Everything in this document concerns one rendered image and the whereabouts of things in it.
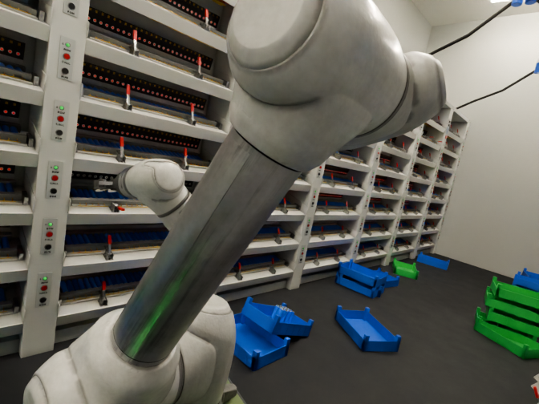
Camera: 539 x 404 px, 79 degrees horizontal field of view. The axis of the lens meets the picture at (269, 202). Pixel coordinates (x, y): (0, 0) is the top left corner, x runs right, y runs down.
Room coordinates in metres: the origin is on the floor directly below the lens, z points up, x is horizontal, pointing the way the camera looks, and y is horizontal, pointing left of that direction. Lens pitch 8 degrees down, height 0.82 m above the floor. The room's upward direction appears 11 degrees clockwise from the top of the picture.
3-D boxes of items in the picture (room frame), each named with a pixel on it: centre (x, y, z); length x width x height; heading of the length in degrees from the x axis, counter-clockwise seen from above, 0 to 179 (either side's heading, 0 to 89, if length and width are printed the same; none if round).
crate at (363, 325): (1.61, -0.62, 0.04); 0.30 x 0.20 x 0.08; 17
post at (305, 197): (2.11, -0.20, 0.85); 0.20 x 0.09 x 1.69; 47
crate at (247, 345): (1.32, -0.02, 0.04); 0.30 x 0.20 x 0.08; 47
